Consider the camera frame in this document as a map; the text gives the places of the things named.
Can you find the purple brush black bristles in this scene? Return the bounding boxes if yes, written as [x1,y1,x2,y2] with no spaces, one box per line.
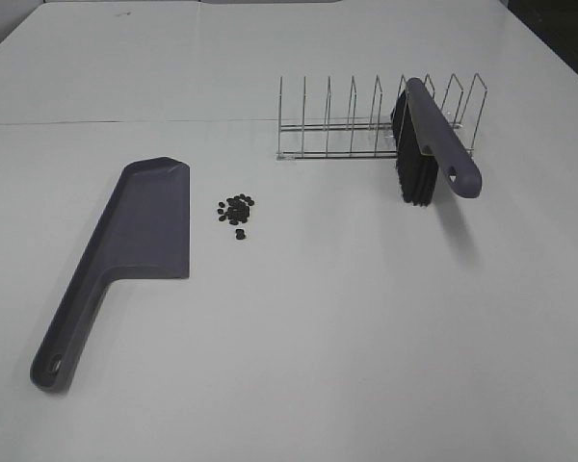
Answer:
[390,77,483,206]

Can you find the chrome wire dish rack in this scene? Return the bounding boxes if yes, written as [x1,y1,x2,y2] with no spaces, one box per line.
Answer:
[276,73,488,160]

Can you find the pile of coffee beans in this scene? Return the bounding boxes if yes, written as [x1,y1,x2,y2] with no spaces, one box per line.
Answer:
[217,193,255,226]

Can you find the purple plastic dustpan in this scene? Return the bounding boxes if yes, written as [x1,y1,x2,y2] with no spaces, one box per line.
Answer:
[30,157,190,394]

